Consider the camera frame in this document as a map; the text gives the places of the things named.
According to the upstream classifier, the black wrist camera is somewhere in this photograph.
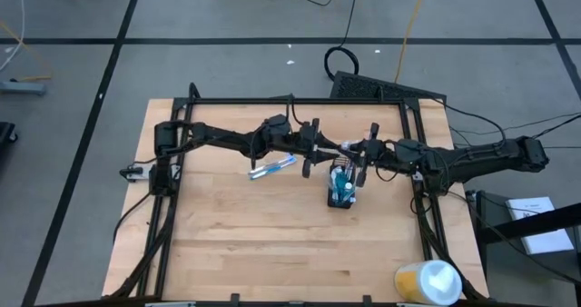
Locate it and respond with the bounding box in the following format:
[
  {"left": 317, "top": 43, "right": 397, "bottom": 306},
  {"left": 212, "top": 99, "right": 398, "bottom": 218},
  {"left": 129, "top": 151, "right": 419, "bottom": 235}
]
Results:
[
  {"left": 261, "top": 114, "right": 291, "bottom": 138},
  {"left": 393, "top": 139, "right": 421, "bottom": 163}
]

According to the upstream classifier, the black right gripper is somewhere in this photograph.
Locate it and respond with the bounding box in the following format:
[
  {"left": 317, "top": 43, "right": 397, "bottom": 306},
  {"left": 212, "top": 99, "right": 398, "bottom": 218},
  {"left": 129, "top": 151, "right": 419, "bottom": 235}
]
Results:
[{"left": 347, "top": 123, "right": 397, "bottom": 188}]

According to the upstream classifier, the black mesh computer case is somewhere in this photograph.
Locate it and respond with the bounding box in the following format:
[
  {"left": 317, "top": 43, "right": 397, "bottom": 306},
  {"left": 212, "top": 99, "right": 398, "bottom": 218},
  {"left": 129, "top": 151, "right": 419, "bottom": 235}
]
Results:
[{"left": 330, "top": 70, "right": 448, "bottom": 107}]

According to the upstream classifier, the black left base cable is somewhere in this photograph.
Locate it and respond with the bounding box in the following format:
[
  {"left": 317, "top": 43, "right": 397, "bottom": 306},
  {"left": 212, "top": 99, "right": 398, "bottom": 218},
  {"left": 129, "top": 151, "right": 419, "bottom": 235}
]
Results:
[{"left": 112, "top": 191, "right": 153, "bottom": 244}]

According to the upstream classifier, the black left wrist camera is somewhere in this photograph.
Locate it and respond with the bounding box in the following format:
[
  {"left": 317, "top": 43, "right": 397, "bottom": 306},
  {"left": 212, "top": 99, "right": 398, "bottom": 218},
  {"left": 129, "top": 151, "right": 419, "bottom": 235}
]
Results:
[{"left": 261, "top": 114, "right": 291, "bottom": 138}]

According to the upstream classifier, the black wire mesh caddy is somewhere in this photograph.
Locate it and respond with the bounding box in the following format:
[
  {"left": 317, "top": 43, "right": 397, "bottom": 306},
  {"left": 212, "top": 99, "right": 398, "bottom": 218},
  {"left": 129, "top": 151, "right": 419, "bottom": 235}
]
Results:
[{"left": 327, "top": 156, "right": 359, "bottom": 210}]

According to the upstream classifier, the thin yellow floor cable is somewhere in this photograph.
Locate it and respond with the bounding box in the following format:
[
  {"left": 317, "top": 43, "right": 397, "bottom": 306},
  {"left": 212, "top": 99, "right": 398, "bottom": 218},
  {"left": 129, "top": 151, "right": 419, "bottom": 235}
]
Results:
[{"left": 0, "top": 20, "right": 55, "bottom": 83}]

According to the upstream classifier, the black coiled floor cable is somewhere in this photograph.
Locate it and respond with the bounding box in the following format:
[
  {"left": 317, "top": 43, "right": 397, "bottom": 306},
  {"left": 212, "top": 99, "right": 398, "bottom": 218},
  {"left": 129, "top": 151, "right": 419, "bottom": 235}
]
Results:
[{"left": 323, "top": 0, "right": 362, "bottom": 82}]

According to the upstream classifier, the black aluminium table frame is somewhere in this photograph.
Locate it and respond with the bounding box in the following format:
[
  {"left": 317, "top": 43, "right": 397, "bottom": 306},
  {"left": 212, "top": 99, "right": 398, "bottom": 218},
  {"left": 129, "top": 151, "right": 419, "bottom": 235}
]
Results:
[{"left": 106, "top": 82, "right": 489, "bottom": 307}]

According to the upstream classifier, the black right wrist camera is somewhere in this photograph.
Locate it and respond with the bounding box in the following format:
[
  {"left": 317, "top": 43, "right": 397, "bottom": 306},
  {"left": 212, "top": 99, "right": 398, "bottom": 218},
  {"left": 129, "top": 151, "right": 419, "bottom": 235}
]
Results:
[{"left": 393, "top": 139, "right": 421, "bottom": 163}]

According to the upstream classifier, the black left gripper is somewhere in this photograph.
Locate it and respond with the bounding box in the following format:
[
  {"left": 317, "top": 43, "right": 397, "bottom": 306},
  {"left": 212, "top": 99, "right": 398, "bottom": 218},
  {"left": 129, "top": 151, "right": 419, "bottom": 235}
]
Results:
[{"left": 290, "top": 118, "right": 342, "bottom": 180}]

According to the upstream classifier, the yellow canister white lid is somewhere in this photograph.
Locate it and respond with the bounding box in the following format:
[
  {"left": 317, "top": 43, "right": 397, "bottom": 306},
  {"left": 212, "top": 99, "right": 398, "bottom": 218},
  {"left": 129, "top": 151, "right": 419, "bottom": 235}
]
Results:
[{"left": 393, "top": 259, "right": 463, "bottom": 307}]

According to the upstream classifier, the white booklet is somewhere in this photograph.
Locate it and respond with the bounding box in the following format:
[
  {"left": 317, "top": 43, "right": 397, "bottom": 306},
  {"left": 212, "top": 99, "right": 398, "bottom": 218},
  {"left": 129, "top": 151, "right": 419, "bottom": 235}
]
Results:
[{"left": 506, "top": 196, "right": 576, "bottom": 256}]

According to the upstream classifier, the grey table foot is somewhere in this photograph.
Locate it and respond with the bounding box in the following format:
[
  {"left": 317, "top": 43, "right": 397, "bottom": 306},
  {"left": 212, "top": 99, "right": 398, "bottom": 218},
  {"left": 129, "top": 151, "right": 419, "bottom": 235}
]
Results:
[{"left": 0, "top": 80, "right": 46, "bottom": 97}]

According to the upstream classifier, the white floor cable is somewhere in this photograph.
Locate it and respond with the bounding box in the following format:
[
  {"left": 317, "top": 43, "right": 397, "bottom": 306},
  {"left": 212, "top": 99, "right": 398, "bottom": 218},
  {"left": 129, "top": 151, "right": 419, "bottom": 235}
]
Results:
[{"left": 0, "top": 0, "right": 26, "bottom": 72}]

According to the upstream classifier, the black floor object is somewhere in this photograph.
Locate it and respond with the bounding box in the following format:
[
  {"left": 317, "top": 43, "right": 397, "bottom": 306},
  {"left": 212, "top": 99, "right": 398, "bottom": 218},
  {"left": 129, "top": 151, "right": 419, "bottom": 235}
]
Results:
[{"left": 0, "top": 121, "right": 19, "bottom": 158}]

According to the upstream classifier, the black side stand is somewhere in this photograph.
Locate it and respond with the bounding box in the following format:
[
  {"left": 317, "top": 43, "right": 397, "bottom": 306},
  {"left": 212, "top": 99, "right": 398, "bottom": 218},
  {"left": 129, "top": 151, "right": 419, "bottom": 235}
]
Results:
[{"left": 467, "top": 191, "right": 581, "bottom": 307}]

